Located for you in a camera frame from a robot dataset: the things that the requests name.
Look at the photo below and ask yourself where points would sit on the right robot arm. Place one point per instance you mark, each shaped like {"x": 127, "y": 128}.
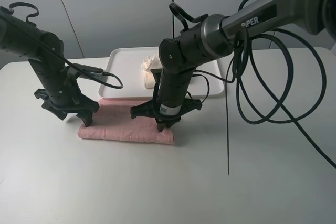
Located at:
{"x": 213, "y": 37}

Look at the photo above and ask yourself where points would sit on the pink towel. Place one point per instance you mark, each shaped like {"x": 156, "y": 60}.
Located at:
{"x": 113, "y": 122}

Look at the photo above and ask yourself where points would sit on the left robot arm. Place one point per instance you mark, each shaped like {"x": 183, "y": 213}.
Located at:
{"x": 23, "y": 38}

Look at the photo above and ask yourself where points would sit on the cream white towel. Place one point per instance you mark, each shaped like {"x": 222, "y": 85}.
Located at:
{"x": 148, "y": 64}

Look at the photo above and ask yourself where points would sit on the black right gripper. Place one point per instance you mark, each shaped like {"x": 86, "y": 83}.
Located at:
{"x": 169, "y": 102}

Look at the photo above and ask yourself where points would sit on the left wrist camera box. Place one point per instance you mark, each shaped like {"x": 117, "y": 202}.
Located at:
{"x": 87, "y": 72}

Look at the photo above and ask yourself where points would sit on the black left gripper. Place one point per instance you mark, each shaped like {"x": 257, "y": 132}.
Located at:
{"x": 61, "y": 94}

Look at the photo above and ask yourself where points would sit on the white plastic tray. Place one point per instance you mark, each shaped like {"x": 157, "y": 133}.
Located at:
{"x": 126, "y": 64}

